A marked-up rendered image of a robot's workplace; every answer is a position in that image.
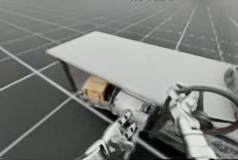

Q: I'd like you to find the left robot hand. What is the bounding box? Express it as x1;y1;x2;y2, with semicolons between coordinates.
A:
111;110;140;145

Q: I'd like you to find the dark steering wheel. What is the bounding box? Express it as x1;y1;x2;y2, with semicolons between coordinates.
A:
170;85;238;136

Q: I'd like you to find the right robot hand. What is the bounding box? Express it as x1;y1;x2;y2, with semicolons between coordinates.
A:
166;82;201;130

